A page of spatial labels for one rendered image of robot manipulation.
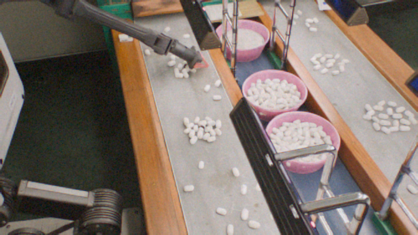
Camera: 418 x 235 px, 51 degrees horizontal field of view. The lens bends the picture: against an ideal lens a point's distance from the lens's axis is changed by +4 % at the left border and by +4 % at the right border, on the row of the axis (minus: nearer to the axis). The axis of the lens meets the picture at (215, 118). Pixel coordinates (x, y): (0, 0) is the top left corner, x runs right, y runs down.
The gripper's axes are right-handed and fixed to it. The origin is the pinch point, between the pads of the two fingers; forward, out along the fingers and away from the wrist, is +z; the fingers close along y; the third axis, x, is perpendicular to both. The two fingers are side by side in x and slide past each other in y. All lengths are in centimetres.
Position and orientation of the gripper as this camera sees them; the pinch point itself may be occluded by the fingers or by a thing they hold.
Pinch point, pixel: (206, 65)
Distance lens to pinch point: 190.2
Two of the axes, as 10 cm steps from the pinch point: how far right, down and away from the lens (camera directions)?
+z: 7.3, 3.4, 6.0
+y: -2.7, -6.6, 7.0
